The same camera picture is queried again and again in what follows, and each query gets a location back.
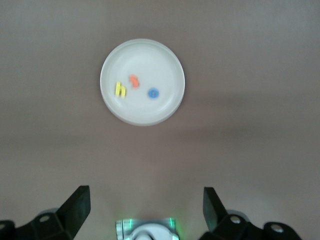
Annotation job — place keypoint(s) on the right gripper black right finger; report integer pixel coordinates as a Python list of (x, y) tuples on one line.
[(225, 227)]

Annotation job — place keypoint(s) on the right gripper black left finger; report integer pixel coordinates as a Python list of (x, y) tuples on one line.
[(62, 225)]

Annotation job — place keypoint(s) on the yellow foam letter h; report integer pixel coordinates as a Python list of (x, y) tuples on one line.
[(117, 90)]

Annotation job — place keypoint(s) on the blue foam letter o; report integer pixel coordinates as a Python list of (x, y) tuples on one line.
[(150, 96)]

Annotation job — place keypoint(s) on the orange foam letter f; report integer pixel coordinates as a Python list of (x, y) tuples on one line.
[(134, 82)]

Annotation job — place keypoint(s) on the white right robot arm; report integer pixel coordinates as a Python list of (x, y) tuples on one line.
[(150, 232)]

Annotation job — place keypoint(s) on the brown table cover sheet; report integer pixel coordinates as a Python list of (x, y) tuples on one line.
[(250, 75)]

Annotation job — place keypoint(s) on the beige round plate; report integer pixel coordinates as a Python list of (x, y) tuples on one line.
[(150, 62)]

